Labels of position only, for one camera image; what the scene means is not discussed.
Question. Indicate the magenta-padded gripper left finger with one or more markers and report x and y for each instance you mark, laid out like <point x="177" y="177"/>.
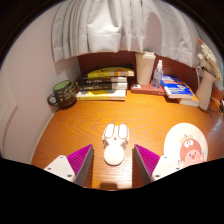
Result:
<point x="63" y="166"/>

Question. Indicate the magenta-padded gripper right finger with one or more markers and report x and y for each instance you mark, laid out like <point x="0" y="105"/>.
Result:
<point x="161" y="166"/>

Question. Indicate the white computer mouse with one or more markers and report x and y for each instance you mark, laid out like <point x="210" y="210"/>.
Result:
<point x="114" y="154"/>

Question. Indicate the round white cartoon mouse pad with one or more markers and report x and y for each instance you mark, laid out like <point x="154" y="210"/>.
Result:
<point x="181" y="135"/>

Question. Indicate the orange-yellow book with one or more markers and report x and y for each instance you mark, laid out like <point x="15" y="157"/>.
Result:
<point x="191" y="100"/>

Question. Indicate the dark green mug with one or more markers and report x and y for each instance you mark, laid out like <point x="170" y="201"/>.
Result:
<point x="65" y="94"/>

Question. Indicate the blue book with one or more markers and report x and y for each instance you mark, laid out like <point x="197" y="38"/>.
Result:
<point x="176" y="89"/>

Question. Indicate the red book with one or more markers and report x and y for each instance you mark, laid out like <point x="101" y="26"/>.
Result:
<point x="143" y="89"/>

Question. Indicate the white vase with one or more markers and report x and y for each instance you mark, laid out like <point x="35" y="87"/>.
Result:
<point x="205" y="90"/>

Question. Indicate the clear spray bottle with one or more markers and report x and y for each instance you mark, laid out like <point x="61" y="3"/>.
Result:
<point x="157" y="76"/>

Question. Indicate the beige tumbler with lid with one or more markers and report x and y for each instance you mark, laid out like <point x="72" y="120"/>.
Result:
<point x="145" y="70"/>

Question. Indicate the yellow and black book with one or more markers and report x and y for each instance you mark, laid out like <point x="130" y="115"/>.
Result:
<point x="110" y="71"/>

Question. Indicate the white flower bouquet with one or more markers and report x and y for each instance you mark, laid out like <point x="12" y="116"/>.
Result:
<point x="209" y="60"/>

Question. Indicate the white curtain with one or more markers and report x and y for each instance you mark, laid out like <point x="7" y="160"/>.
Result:
<point x="116" y="26"/>

